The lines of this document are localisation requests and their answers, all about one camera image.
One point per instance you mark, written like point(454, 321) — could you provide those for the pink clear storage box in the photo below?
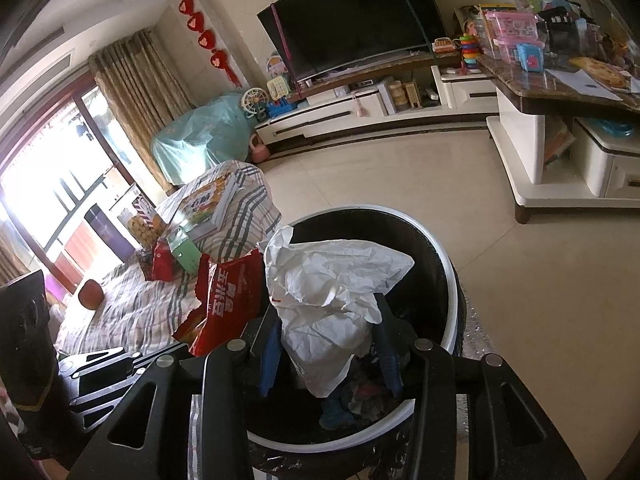
point(512, 35)

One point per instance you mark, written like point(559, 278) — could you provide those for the round pizza puzzle tray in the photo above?
point(600, 72)

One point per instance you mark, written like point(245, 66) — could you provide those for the clear bag of snacks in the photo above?
point(142, 225)

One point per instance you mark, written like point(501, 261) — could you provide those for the small red packet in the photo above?
point(157, 260)

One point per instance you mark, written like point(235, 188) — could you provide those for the blue toy set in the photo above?
point(280, 109)

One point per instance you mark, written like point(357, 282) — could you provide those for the pink watering can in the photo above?
point(259, 149)

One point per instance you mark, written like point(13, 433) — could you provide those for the white round bin black liner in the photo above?
point(435, 280)

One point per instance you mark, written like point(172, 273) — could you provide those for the orange children's book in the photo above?
point(210, 205)

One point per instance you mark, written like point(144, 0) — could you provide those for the teal plastic furniture cover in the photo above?
point(200, 135)

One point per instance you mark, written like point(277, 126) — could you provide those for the green packet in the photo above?
point(184, 252)

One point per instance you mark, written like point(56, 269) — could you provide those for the black flat television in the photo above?
point(350, 15)

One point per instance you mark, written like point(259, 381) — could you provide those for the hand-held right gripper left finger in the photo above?
point(270, 360)

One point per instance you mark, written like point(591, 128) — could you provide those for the white television cabinet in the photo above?
point(350, 110)

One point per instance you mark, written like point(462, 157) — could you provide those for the white ferris wheel toy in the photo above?
point(254, 102)

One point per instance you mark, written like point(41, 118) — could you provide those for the marble top coffee table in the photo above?
point(520, 125)

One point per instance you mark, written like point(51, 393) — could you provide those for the beige curtain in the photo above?
point(140, 100)

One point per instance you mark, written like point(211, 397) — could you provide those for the white paper bag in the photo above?
point(325, 285)

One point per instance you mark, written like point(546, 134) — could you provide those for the dark red figurine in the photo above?
point(90, 295)

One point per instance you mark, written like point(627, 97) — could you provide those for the red heart hanging decoration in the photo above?
point(207, 40)

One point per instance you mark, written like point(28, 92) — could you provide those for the red snack bag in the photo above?
point(230, 300)

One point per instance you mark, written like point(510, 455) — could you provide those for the blue pink toy box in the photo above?
point(530, 57)

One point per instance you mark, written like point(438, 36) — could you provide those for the plaid blanket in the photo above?
point(135, 305)

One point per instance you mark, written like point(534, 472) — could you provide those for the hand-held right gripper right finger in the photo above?
point(390, 365)

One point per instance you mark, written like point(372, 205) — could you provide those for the white paper sheet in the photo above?
point(580, 85)

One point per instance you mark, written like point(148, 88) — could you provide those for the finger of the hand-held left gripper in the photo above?
point(100, 362)
point(105, 400)

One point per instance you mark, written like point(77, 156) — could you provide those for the purple thermos bottle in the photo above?
point(105, 232)

